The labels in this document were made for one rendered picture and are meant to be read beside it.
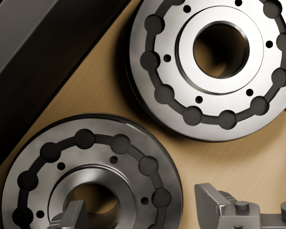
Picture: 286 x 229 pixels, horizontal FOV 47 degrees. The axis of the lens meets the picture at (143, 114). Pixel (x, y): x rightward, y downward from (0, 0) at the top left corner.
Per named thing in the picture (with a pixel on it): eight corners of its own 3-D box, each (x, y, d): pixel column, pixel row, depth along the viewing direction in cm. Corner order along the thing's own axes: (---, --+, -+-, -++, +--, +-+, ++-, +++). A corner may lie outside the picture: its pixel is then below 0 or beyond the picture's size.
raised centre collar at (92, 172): (100, 267, 18) (99, 272, 18) (30, 215, 18) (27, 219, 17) (154, 198, 18) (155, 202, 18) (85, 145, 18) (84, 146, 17)
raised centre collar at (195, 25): (225, 113, 18) (229, 113, 18) (156, 60, 18) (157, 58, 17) (278, 43, 18) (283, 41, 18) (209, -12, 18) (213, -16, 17)
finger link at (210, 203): (221, 261, 13) (198, 225, 16) (238, 259, 13) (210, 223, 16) (215, 206, 13) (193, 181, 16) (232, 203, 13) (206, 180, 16)
